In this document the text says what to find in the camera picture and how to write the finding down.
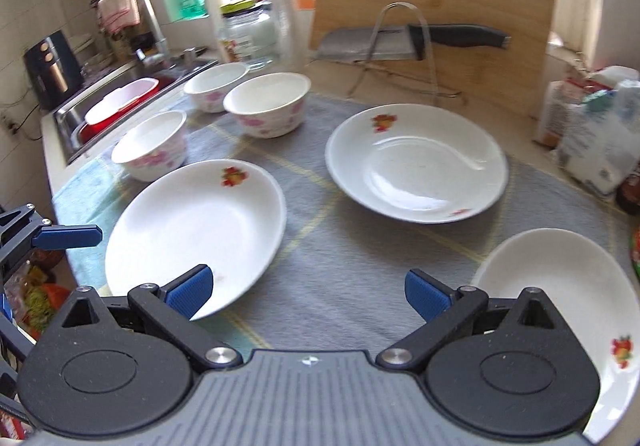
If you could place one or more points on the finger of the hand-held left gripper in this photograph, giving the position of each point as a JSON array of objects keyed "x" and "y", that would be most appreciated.
[
  {"x": 12, "y": 338},
  {"x": 70, "y": 236}
]

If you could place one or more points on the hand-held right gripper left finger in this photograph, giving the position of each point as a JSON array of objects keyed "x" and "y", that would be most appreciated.
[{"x": 192, "y": 291}]

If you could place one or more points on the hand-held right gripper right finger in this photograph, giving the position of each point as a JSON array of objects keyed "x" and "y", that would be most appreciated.
[{"x": 425, "y": 293}]

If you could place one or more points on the white fruit print plate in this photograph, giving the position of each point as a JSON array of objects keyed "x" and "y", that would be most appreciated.
[
  {"x": 200, "y": 226},
  {"x": 415, "y": 161},
  {"x": 565, "y": 271}
]

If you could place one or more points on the white pink flower bowl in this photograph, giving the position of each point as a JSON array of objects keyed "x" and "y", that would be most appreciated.
[
  {"x": 150, "y": 141},
  {"x": 215, "y": 81},
  {"x": 265, "y": 98}
]

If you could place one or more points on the colourful snack bags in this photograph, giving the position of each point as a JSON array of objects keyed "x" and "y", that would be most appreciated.
[{"x": 40, "y": 306}]

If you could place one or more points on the grey checked table mat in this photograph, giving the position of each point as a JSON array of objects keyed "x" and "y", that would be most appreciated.
[{"x": 350, "y": 256}]

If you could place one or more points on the red plastic basin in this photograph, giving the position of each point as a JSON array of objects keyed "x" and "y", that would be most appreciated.
[{"x": 92, "y": 132}]

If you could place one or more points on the steel sink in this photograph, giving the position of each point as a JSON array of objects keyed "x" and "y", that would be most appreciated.
[{"x": 70, "y": 118}]

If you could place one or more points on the black air fryer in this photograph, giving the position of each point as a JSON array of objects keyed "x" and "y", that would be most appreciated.
[{"x": 50, "y": 71}]

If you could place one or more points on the metal sink knob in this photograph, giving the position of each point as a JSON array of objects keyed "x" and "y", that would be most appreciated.
[{"x": 190, "y": 55}]

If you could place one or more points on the dark bottle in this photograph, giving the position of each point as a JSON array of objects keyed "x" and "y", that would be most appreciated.
[{"x": 630, "y": 193}]

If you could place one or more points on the white blue printed packet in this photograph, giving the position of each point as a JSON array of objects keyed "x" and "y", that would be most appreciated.
[{"x": 600, "y": 146}]

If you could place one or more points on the pink checked cloth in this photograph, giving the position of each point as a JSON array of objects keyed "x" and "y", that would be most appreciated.
[{"x": 117, "y": 8}]

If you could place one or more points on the metal faucet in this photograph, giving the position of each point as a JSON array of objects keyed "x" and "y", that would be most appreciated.
[{"x": 150, "y": 11}]

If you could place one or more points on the glass jar with green lid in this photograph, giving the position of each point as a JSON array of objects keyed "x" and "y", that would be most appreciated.
[{"x": 250, "y": 38}]

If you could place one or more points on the white plastic wrap roll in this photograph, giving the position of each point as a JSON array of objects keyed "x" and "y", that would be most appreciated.
[{"x": 209, "y": 1}]

